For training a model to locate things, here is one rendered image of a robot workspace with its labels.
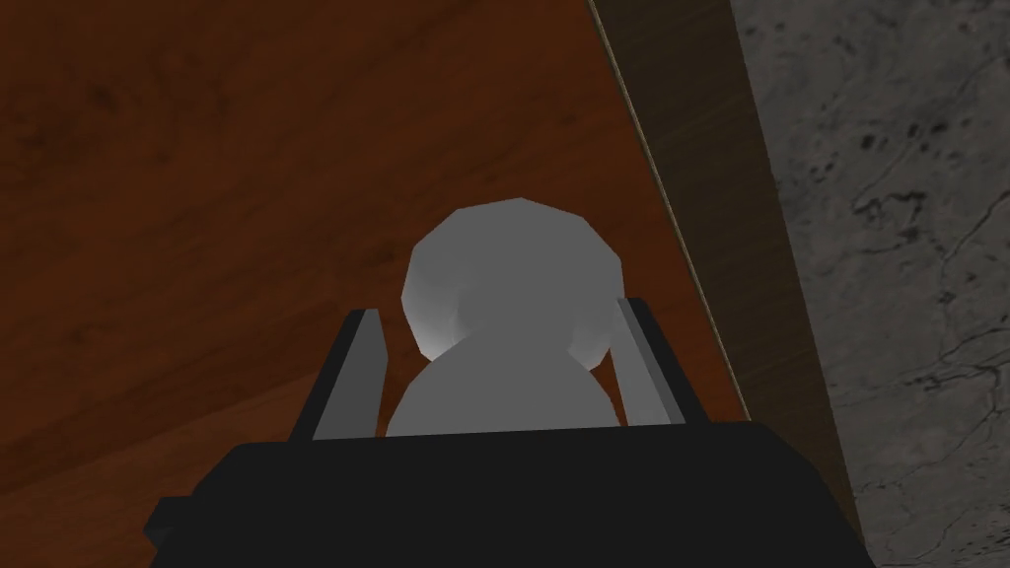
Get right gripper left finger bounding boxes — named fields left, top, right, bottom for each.
left=288, top=308, right=389, bottom=443

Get grey round door knob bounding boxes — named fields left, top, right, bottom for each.
left=385, top=196, right=626, bottom=438

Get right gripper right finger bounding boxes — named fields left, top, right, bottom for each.
left=610, top=296, right=710, bottom=428

